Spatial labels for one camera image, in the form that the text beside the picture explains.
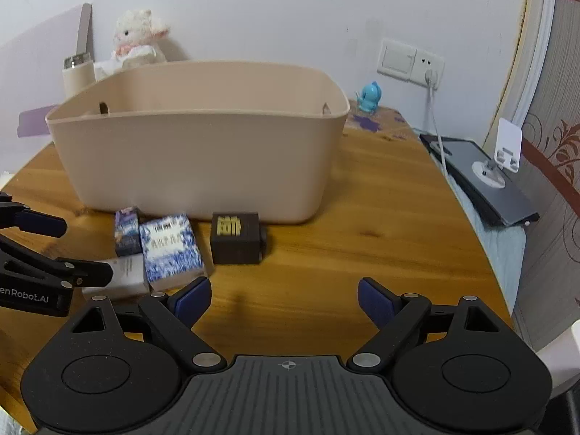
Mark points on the blue toy figurine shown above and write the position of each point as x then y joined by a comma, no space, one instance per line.
369,97

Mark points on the lavender board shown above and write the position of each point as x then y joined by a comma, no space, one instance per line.
31,54

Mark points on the purple patterned mat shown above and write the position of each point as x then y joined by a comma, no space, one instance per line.
376,122

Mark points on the beige plastic storage basket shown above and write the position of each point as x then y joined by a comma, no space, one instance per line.
199,163

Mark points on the dark brown box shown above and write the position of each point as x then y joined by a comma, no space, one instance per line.
235,238

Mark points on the light blue cloth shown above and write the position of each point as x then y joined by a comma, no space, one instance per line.
496,253

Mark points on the white wall socket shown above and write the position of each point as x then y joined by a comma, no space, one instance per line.
426,64

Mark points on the lavender folder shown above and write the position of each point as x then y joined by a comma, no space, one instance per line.
34,123

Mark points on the dark grey tablet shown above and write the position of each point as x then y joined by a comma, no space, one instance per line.
485,190

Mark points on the small white box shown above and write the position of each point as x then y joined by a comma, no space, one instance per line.
129,276

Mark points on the blue white patterned box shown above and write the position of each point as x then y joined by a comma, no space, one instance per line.
170,247

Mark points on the white plush toy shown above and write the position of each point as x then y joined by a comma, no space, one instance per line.
136,34

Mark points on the small purple box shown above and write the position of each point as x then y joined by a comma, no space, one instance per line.
127,231

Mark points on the white tissue pack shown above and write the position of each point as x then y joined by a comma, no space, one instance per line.
108,69

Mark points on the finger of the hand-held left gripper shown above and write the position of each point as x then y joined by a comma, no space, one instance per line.
86,274
43,225

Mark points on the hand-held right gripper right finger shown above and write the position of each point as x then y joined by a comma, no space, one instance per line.
374,300

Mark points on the beige thermos bottle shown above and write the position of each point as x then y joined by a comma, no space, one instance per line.
77,79

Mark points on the white wall switch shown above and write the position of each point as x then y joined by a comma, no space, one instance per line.
395,60

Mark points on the white phone stand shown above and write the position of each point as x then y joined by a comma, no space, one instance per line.
505,145

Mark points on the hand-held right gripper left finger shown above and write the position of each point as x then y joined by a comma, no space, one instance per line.
195,298

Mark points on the white charger plug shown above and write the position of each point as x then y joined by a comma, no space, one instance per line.
431,78

